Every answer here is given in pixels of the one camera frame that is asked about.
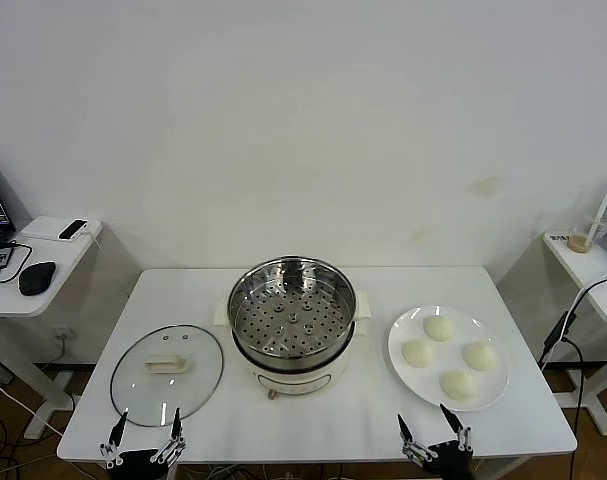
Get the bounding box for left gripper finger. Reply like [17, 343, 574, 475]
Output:
[152, 407, 188, 469]
[99, 409, 130, 470]

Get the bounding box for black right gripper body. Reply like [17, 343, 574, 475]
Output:
[421, 438, 477, 480]

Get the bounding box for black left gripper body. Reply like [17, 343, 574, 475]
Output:
[116, 448, 172, 471]

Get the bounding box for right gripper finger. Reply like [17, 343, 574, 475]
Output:
[396, 412, 438, 465]
[439, 402, 475, 452]

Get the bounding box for white steamed baozi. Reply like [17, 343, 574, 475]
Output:
[423, 315, 456, 343]
[401, 339, 436, 369]
[462, 341, 499, 372]
[440, 368, 478, 403]

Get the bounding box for glass lid with cream handle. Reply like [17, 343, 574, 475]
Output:
[109, 323, 225, 428]

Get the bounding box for stainless steel steamer basket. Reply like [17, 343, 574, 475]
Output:
[212, 254, 373, 369]

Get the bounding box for white round plate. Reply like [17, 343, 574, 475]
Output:
[387, 304, 511, 413]

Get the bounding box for black computer mouse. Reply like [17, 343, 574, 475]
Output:
[17, 260, 57, 296]

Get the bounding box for black and white smartphone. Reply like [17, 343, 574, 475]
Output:
[57, 218, 89, 241]

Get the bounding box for flat white box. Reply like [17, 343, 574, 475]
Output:
[20, 215, 97, 242]

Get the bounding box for clear plastic drink cup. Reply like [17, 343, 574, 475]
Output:
[570, 209, 607, 253]

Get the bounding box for white drinking straw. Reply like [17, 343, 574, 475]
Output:
[584, 180, 607, 251]

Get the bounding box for white floor cable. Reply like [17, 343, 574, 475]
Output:
[0, 372, 67, 437]

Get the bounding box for white wall socket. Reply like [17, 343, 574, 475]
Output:
[50, 323, 78, 346]

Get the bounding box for black cable with plug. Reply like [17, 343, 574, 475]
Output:
[538, 268, 607, 480]

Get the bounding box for black adapter with cable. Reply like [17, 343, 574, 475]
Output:
[0, 239, 34, 286]

